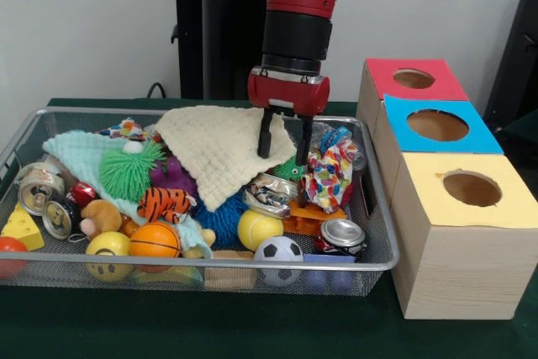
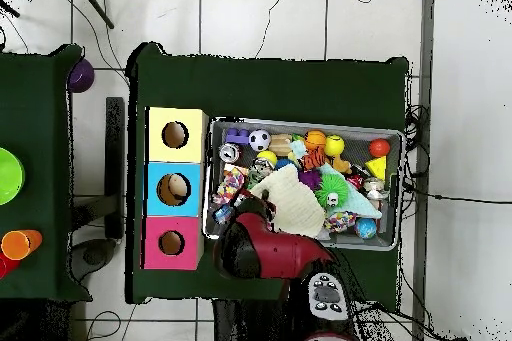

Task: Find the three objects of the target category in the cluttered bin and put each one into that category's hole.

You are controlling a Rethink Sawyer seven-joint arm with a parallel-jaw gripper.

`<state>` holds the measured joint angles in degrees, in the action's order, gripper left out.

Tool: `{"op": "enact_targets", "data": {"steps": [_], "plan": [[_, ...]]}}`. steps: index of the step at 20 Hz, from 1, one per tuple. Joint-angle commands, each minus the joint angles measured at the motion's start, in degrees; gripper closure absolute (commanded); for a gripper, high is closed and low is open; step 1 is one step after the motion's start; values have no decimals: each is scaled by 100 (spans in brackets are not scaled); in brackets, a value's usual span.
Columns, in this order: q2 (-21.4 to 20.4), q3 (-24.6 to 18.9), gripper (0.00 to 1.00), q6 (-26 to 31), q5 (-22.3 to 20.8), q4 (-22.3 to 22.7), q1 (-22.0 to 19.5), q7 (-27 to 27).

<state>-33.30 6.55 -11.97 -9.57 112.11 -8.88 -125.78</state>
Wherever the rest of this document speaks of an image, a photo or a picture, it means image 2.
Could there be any cream knitted cloth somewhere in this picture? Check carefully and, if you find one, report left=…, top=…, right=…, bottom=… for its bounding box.
left=250, top=164, right=327, bottom=238

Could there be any wooden box with three holes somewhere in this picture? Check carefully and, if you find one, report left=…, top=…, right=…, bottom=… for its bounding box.
left=142, top=105, right=211, bottom=272

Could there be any clear mesh bin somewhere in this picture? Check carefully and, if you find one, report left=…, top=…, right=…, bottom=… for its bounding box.
left=202, top=116, right=405, bottom=253

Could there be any yellow tennis ball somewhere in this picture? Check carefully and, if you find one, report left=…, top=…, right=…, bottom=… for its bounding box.
left=257, top=149, right=278, bottom=168

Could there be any black and white soccer ball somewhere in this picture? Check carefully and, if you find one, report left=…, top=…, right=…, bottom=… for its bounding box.
left=248, top=129, right=273, bottom=153

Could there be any multicolour patterned cloth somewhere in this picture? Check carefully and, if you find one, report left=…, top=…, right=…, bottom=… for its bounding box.
left=211, top=164, right=249, bottom=208

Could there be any crushed red drink can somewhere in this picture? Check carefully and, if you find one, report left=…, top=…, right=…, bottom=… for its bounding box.
left=218, top=143, right=242, bottom=166

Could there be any purple knobby ball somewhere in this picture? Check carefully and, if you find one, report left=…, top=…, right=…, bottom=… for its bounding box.
left=298, top=168, right=322, bottom=191

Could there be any striped tiger plush toy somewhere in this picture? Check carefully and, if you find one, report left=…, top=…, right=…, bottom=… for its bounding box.
left=302, top=147, right=326, bottom=171

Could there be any orange toy basketball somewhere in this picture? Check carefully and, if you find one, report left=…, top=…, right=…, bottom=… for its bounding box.
left=304, top=129, right=327, bottom=150

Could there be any green spiky rubber ball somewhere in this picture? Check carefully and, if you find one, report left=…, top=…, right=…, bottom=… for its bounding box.
left=314, top=174, right=351, bottom=210

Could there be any yellow smiley ball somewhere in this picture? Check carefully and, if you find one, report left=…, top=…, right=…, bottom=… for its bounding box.
left=324, top=134, right=345, bottom=158

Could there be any mint green cloth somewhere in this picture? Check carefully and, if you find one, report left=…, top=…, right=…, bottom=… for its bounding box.
left=319, top=163, right=384, bottom=221

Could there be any yellow cheese wedge toy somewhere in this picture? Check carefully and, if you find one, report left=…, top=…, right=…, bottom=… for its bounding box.
left=365, top=155, right=388, bottom=181

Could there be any red ball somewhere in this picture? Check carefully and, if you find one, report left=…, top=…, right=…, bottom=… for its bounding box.
left=368, top=138, right=392, bottom=158

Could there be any black rod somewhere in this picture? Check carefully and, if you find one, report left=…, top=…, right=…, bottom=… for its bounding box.
left=75, top=0, right=115, bottom=30

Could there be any green plastic bowl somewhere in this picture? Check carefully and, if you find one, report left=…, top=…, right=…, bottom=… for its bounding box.
left=0, top=147, right=27, bottom=206

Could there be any orange plastic cup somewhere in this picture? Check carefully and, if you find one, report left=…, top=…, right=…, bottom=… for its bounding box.
left=0, top=228, right=44, bottom=261

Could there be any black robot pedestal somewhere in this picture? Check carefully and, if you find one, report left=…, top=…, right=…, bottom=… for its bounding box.
left=211, top=299, right=321, bottom=341

